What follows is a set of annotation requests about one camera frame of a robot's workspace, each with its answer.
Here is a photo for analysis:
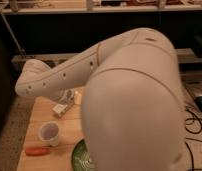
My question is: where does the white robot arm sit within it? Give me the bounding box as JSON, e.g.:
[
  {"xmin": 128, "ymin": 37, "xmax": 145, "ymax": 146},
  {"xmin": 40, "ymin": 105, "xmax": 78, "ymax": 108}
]
[{"xmin": 15, "ymin": 28, "xmax": 185, "ymax": 171}]

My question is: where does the green patterned bowl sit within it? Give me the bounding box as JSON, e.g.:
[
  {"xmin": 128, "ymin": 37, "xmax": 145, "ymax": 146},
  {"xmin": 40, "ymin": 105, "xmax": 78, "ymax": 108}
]
[{"xmin": 71, "ymin": 140, "xmax": 96, "ymax": 171}]

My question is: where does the black cable on floor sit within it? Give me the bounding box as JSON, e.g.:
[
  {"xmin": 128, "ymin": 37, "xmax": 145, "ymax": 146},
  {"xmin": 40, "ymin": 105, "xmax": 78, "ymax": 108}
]
[{"xmin": 183, "ymin": 99, "xmax": 202, "ymax": 171}]

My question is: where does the white plastic cup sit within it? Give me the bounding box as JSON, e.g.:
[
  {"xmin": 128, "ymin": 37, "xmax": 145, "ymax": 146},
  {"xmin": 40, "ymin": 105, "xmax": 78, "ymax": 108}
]
[{"xmin": 38, "ymin": 122, "xmax": 60, "ymax": 147}]

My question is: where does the white rectangular carton box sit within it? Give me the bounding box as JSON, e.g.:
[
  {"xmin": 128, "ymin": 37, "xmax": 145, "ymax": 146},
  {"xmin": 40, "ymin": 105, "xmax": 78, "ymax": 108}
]
[{"xmin": 52, "ymin": 102, "xmax": 73, "ymax": 117}]

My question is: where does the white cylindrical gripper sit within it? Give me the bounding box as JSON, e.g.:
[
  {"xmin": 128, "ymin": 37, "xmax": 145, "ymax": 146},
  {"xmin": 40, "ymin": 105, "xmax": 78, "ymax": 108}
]
[{"xmin": 52, "ymin": 89, "xmax": 82, "ymax": 105}]

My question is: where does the dark device on floor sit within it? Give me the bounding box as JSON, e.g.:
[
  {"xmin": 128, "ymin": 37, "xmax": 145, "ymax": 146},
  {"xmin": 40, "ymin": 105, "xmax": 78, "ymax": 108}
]
[{"xmin": 194, "ymin": 95, "xmax": 202, "ymax": 111}]

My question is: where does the metal pole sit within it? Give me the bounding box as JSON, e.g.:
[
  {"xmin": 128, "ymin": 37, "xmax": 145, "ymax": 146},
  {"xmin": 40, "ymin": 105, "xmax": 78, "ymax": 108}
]
[{"xmin": 0, "ymin": 0, "xmax": 36, "ymax": 87}]

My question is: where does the wooden table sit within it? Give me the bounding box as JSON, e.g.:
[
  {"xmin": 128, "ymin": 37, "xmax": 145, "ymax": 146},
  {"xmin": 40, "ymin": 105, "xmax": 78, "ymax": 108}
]
[{"xmin": 17, "ymin": 97, "xmax": 83, "ymax": 171}]

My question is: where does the upper shelf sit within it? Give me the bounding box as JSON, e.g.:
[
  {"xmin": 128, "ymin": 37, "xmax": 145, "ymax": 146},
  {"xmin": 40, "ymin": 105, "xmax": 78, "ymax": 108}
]
[{"xmin": 0, "ymin": 0, "xmax": 202, "ymax": 14}]

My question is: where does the orange carrot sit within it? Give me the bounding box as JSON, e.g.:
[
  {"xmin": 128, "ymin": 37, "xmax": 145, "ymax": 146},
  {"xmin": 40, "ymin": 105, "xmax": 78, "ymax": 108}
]
[{"xmin": 25, "ymin": 147, "xmax": 50, "ymax": 156}]

